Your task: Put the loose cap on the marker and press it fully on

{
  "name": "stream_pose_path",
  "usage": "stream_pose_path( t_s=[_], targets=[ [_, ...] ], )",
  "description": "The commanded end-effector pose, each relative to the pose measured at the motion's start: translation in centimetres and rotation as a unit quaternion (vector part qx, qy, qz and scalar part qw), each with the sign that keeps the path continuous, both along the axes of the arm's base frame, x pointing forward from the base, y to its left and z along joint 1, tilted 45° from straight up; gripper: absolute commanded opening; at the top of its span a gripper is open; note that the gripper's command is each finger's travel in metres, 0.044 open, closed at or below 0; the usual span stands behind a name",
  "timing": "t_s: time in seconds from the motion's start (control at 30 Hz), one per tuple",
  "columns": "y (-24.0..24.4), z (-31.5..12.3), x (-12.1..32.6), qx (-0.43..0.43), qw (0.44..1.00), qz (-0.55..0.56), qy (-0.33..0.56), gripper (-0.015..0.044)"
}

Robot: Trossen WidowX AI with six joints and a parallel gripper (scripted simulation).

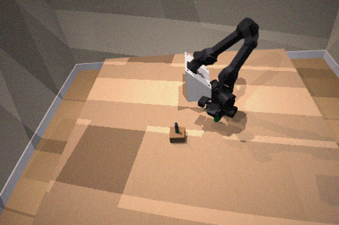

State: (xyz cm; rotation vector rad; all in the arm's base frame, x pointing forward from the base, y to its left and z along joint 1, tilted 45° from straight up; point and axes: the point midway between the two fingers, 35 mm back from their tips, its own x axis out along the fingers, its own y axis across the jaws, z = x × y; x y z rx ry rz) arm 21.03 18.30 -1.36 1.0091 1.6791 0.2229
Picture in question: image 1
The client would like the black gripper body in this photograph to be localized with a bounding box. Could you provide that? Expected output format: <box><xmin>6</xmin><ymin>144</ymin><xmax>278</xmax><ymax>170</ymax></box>
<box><xmin>198</xmin><ymin>96</ymin><xmax>238</xmax><ymax>118</ymax></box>

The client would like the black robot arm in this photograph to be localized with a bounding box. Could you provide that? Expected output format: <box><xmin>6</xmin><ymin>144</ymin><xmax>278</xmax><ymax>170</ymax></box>
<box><xmin>187</xmin><ymin>18</ymin><xmax>259</xmax><ymax>118</ymax></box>

